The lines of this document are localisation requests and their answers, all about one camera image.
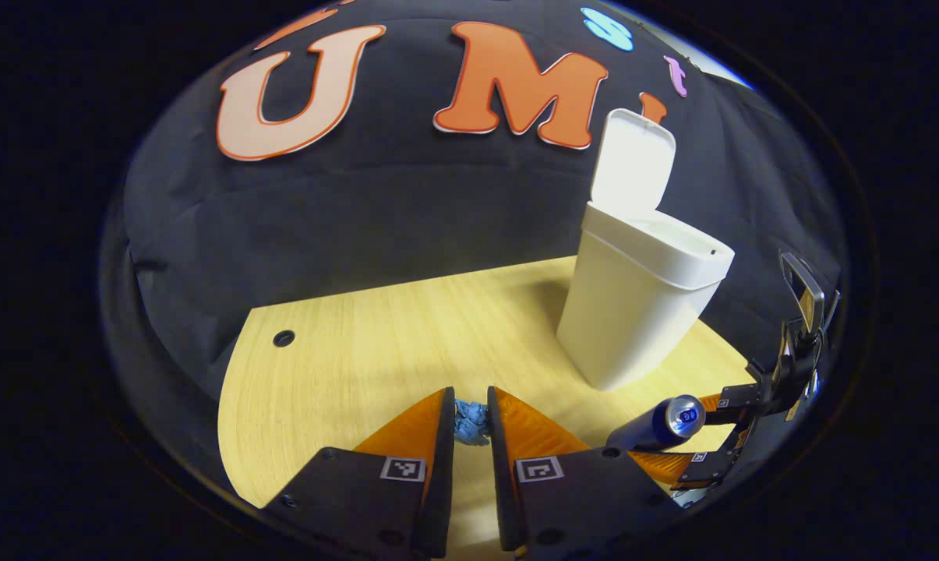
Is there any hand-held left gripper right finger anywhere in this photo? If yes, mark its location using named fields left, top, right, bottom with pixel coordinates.
left=487, top=386, right=684, bottom=556

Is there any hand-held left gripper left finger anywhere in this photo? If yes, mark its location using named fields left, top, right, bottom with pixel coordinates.
left=263, top=386, right=456, bottom=561

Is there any blue paper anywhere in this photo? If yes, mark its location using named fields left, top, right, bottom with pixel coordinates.
left=454, top=400, right=492, bottom=446

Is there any blue pop can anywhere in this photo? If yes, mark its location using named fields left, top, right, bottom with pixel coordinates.
left=605, top=393, right=708, bottom=454

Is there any white desktop garbage bin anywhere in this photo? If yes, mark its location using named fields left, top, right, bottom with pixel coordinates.
left=556, top=108, right=736, bottom=392

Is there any wooden desktop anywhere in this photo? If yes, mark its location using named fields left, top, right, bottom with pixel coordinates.
left=217, top=256, right=758, bottom=560

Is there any black backdrop cloth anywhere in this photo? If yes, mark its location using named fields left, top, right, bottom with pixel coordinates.
left=99, top=0, right=848, bottom=499

